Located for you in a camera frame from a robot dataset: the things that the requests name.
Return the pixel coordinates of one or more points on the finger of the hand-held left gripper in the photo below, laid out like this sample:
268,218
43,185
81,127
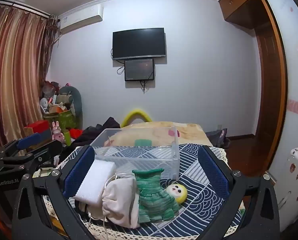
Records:
31,139
42,152

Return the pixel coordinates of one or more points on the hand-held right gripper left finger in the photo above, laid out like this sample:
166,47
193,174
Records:
78,173

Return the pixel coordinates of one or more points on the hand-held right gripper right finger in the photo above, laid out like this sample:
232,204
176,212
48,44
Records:
213,173

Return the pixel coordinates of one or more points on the white sponge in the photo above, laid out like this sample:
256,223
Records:
96,180

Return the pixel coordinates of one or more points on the clear plastic box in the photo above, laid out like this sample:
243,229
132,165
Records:
175,155

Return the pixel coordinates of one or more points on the green knitted doll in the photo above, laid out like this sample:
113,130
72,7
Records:
151,200

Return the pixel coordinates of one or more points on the red box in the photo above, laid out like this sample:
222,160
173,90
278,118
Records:
38,127

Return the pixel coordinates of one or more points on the pink bunny toy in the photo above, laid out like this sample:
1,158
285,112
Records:
57,132

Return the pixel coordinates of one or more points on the green bottle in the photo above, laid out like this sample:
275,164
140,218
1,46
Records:
68,137

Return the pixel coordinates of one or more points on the blue patterned cloth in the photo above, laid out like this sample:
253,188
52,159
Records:
201,205

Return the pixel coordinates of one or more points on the dark bag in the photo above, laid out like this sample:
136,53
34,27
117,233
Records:
217,136

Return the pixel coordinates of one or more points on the red cloth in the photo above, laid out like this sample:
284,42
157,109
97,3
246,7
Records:
75,132

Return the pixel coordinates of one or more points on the green cardboard box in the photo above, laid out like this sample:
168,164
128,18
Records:
67,120

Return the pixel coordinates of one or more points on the pile of assorted clutter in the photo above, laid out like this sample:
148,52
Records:
51,100

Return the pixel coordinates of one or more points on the black clothing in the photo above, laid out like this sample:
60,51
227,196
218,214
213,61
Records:
99,130

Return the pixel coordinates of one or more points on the beige floral blanket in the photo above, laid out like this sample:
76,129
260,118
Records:
188,130

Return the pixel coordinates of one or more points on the grey plush toy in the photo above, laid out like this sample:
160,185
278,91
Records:
76,102

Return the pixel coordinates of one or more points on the striped brown curtain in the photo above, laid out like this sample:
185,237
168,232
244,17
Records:
16,75

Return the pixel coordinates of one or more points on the white suitcase with stickers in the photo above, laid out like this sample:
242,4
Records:
294,180

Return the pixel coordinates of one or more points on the yellow curved hoop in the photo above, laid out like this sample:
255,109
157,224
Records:
136,112

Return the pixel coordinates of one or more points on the brown wooden wardrobe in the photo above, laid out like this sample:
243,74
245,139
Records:
271,80

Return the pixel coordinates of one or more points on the small black monitor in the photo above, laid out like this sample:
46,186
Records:
139,69

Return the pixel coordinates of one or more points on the white air conditioner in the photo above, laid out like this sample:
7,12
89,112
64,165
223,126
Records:
80,18

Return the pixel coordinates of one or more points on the black wall television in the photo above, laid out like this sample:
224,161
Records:
139,43

